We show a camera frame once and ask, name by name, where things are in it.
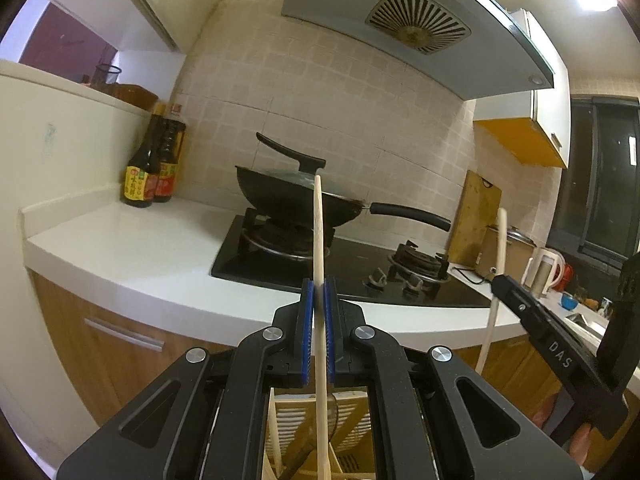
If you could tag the yellow plastic utensil basket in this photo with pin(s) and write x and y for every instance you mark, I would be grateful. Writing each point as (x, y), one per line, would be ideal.
(350, 435)

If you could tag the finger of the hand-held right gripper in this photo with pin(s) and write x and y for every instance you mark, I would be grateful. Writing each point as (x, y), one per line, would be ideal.
(515, 297)

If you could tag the black wok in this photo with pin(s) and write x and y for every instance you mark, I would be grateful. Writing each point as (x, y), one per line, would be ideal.
(280, 205)

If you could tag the metal sink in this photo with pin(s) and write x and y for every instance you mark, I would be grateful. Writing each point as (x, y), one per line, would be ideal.
(585, 322)

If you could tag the wooden cutting board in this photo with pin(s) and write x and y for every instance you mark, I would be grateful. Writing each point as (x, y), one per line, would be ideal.
(472, 220)

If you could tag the white and yellow wall cabinet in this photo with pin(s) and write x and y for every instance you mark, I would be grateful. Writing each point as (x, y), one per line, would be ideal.
(547, 95)

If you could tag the glass cup on ledge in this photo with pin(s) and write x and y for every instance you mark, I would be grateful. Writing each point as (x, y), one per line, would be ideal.
(107, 80)

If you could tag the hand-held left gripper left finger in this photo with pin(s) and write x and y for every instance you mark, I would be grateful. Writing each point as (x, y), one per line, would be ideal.
(308, 340)

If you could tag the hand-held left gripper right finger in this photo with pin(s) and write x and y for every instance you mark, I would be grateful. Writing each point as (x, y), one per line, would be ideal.
(329, 340)

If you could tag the person's right hand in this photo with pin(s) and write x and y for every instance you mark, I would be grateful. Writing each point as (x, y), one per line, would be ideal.
(582, 450)

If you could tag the blue bowl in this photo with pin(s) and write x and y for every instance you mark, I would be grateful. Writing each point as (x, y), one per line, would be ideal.
(568, 302)

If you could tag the red label sauce bottle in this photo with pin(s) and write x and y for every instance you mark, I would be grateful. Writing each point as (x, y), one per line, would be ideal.
(171, 160)

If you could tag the yellow label sauce bottle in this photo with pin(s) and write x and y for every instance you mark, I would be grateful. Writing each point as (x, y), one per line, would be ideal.
(140, 180)

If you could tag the long wooden stick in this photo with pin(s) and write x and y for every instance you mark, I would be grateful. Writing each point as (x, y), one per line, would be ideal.
(502, 245)

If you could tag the wooden base cabinet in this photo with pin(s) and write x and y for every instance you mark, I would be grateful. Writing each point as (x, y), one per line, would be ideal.
(75, 310)

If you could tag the beige rice cooker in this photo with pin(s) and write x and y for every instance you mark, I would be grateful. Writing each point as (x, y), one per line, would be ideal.
(517, 250)

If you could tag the black gas stove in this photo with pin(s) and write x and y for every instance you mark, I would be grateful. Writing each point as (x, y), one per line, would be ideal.
(360, 265)

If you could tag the brown box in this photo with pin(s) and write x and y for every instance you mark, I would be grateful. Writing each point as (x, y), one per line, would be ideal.
(132, 95)

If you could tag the grey range hood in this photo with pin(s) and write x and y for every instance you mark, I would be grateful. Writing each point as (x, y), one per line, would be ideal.
(350, 0)

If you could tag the wooden chopstick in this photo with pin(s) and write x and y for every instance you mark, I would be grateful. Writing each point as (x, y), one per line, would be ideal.
(319, 235)

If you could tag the white electric kettle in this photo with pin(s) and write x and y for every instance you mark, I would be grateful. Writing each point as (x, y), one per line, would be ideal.
(542, 272)

